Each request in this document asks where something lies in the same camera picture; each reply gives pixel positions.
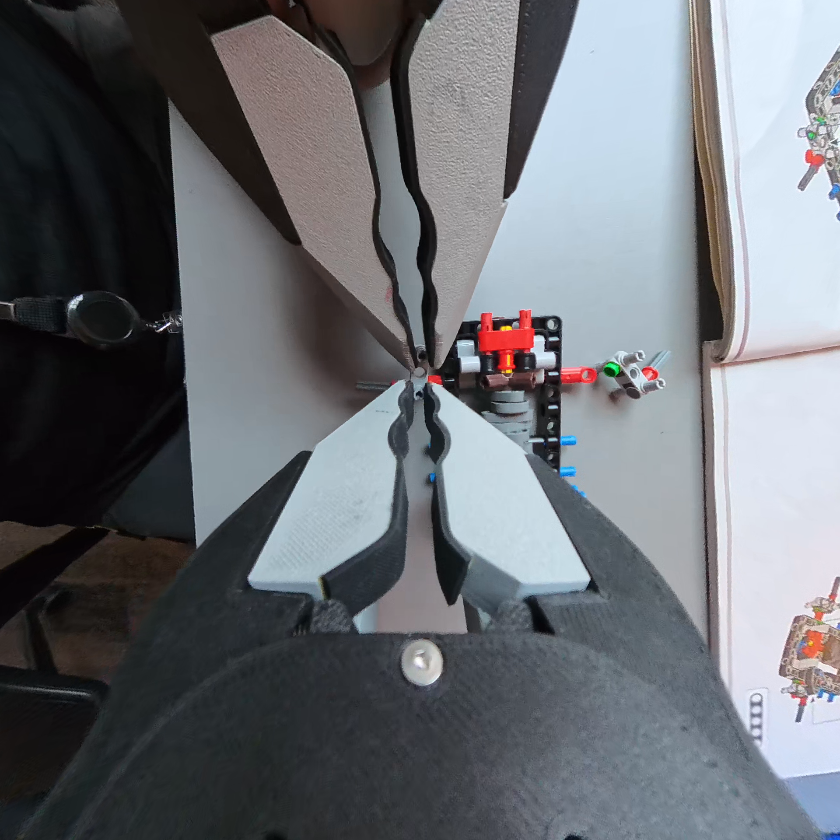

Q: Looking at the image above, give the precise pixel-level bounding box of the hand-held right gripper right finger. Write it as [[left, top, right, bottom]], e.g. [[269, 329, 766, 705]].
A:
[[422, 382, 593, 618]]

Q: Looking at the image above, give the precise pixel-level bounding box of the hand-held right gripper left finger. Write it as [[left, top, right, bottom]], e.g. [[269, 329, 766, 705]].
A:
[[248, 381, 417, 616]]

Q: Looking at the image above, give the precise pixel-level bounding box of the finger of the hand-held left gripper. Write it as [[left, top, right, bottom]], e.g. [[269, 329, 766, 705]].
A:
[[211, 14, 422, 365], [392, 0, 521, 364]]

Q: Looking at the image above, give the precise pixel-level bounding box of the grey lego knuckle with axle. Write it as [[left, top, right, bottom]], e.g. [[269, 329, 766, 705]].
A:
[[356, 348, 442, 395], [600, 350, 672, 400]]

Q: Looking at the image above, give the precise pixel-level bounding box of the black lego chassis assembly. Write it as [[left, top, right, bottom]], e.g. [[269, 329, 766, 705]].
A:
[[425, 310, 598, 500]]

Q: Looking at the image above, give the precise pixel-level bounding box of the lego instruction booklet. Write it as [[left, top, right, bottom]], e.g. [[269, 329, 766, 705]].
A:
[[689, 0, 840, 782]]

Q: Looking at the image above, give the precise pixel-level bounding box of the black badge reel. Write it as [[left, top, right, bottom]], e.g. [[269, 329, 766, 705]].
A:
[[0, 290, 185, 347]]

